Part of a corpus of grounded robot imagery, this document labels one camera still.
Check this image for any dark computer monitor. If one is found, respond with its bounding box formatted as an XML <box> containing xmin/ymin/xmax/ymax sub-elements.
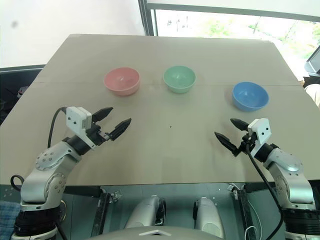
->
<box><xmin>303</xmin><ymin>44</ymin><xmax>320</xmax><ymax>76</ymax></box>

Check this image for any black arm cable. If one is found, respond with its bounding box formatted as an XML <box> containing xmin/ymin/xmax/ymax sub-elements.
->
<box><xmin>241</xmin><ymin>136</ymin><xmax>286</xmax><ymax>240</ymax></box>
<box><xmin>10</xmin><ymin>106</ymin><xmax>69</xmax><ymax>192</ymax></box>

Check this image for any beige rounded object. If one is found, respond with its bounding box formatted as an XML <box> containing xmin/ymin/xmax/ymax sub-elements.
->
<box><xmin>303</xmin><ymin>83</ymin><xmax>320</xmax><ymax>109</ymax></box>

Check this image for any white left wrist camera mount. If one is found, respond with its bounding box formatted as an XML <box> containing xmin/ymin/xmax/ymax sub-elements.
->
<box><xmin>66</xmin><ymin>106</ymin><xmax>98</xmax><ymax>151</ymax></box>

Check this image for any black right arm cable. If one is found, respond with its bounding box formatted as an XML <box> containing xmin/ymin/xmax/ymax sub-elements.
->
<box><xmin>241</xmin><ymin>136</ymin><xmax>286</xmax><ymax>240</ymax></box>

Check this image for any green plastic bowl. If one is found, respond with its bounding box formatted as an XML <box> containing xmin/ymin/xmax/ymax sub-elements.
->
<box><xmin>163</xmin><ymin>65</ymin><xmax>196</xmax><ymax>94</ymax></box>

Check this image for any dark window frame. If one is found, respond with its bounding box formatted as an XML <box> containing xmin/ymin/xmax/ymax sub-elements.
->
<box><xmin>137</xmin><ymin>0</ymin><xmax>320</xmax><ymax>38</ymax></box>

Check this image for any thin white cable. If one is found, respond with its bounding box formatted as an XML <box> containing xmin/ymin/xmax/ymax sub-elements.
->
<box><xmin>244</xmin><ymin>197</ymin><xmax>264</xmax><ymax>240</ymax></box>

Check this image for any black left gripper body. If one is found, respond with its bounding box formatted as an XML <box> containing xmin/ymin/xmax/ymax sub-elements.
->
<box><xmin>85</xmin><ymin>121</ymin><xmax>111</xmax><ymax>149</ymax></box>

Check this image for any black table frame strut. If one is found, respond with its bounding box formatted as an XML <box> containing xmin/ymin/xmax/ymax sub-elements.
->
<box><xmin>231</xmin><ymin>179</ymin><xmax>320</xmax><ymax>240</ymax></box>
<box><xmin>62</xmin><ymin>186</ymin><xmax>113</xmax><ymax>236</ymax></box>

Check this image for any silver right robot leg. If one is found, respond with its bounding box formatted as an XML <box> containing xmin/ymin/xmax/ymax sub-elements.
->
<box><xmin>192</xmin><ymin>196</ymin><xmax>225</xmax><ymax>239</ymax></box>

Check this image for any blue plastic bowl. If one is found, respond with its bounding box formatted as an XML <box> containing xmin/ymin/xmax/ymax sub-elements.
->
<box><xmin>231</xmin><ymin>81</ymin><xmax>270</xmax><ymax>113</ymax></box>

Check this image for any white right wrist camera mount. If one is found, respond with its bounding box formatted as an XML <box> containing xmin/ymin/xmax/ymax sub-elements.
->
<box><xmin>247</xmin><ymin>117</ymin><xmax>271</xmax><ymax>158</ymax></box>

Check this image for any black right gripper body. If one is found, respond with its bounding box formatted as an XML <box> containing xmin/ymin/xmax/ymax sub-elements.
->
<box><xmin>236</xmin><ymin>131</ymin><xmax>258</xmax><ymax>154</ymax></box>

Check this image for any blue checked cloth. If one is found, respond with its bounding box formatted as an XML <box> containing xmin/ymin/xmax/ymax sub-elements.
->
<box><xmin>0</xmin><ymin>199</ymin><xmax>20</xmax><ymax>240</ymax></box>

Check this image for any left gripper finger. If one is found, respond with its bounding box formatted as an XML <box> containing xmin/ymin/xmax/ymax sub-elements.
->
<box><xmin>107</xmin><ymin>117</ymin><xmax>132</xmax><ymax>142</ymax></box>
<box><xmin>91</xmin><ymin>107</ymin><xmax>114</xmax><ymax>124</ymax></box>

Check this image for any dark cluttered equipment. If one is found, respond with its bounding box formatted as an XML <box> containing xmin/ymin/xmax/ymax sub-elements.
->
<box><xmin>0</xmin><ymin>64</ymin><xmax>46</xmax><ymax>126</ymax></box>

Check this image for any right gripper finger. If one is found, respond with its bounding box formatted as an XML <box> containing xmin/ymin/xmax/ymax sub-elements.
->
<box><xmin>214</xmin><ymin>131</ymin><xmax>240</xmax><ymax>158</ymax></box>
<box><xmin>229</xmin><ymin>118</ymin><xmax>250</xmax><ymax>131</ymax></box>

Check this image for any silver robot leg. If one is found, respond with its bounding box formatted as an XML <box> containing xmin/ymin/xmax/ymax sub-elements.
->
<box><xmin>192</xmin><ymin>196</ymin><xmax>225</xmax><ymax>239</ymax></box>
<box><xmin>124</xmin><ymin>194</ymin><xmax>167</xmax><ymax>230</ymax></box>

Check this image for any silver left robot leg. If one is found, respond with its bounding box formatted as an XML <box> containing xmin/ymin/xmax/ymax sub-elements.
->
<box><xmin>124</xmin><ymin>194</ymin><xmax>167</xmax><ymax>230</ymax></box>

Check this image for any grey robot torso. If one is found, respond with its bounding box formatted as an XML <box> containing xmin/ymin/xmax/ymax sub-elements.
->
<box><xmin>87</xmin><ymin>226</ymin><xmax>226</xmax><ymax>240</ymax></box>

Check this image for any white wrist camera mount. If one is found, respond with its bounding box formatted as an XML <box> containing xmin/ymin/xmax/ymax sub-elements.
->
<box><xmin>66</xmin><ymin>106</ymin><xmax>98</xmax><ymax>151</ymax></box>
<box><xmin>247</xmin><ymin>117</ymin><xmax>271</xmax><ymax>158</ymax></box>

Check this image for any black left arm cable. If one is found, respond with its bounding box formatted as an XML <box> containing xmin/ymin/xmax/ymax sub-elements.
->
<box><xmin>10</xmin><ymin>106</ymin><xmax>69</xmax><ymax>192</ymax></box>

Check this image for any red plastic bowl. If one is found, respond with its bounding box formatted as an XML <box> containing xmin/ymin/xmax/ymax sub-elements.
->
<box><xmin>103</xmin><ymin>66</ymin><xmax>141</xmax><ymax>97</ymax></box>

